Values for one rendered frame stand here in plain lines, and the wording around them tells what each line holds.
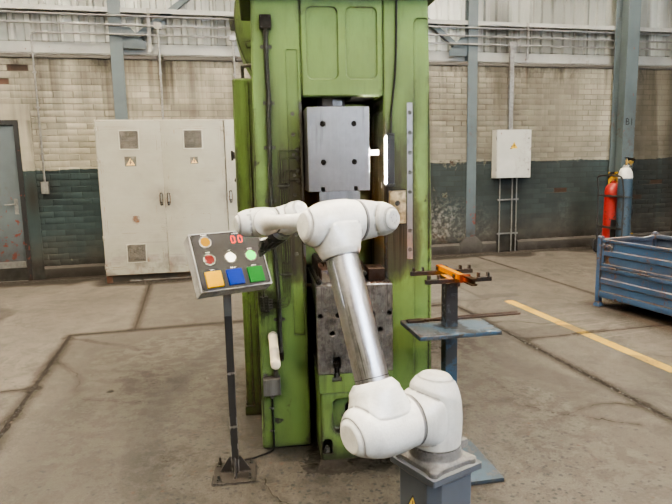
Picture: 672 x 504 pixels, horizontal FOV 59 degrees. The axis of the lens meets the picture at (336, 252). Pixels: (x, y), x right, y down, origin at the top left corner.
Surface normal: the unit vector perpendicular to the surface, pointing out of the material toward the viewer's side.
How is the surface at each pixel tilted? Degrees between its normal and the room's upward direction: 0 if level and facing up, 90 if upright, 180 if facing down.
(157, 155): 90
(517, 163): 90
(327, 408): 89
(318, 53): 90
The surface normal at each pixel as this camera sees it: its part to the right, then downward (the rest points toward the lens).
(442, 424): 0.50, 0.11
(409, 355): 0.13, 0.15
